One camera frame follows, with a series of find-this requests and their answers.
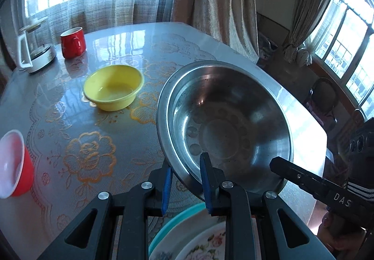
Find red plastic bowl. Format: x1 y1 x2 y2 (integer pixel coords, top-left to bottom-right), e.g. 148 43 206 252
0 129 35 199

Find large floral ceramic plate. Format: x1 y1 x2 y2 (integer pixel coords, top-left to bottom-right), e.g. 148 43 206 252
150 219 228 260

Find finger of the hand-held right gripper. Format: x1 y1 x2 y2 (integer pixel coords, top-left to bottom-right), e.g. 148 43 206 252
269 156 374 221

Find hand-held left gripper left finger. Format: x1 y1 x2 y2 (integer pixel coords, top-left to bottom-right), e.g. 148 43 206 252
38 161 173 260

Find teal plastic plate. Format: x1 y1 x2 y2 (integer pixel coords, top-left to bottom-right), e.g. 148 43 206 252
148 202 207 260

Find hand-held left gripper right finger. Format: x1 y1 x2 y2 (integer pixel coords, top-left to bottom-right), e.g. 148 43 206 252
199 152 336 260

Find red mug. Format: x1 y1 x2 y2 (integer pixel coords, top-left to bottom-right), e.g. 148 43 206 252
60 27 87 59

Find stainless steel bowl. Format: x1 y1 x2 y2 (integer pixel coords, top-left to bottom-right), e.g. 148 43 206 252
156 60 294 202

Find yellow plastic bowl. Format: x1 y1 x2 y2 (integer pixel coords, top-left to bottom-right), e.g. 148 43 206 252
83 65 144 111

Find person's right hand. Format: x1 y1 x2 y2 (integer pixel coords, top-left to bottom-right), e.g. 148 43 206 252
317 212 367 260

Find side window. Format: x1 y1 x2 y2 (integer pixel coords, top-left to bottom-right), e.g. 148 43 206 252
305 0 374 121

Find small floral ceramic plate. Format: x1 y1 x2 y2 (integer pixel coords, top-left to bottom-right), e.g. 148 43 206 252
176 229 232 260

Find beige patterned curtain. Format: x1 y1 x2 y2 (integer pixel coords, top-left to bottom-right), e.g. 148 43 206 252
172 0 260 63

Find tied beige curtain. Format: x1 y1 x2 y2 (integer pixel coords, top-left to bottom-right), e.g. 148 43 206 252
283 0 341 66

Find white glass electric kettle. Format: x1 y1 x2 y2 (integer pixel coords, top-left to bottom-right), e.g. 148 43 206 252
16 16 58 74

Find dark round-backed chair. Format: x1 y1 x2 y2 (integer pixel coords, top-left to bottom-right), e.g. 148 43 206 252
303 77 340 129

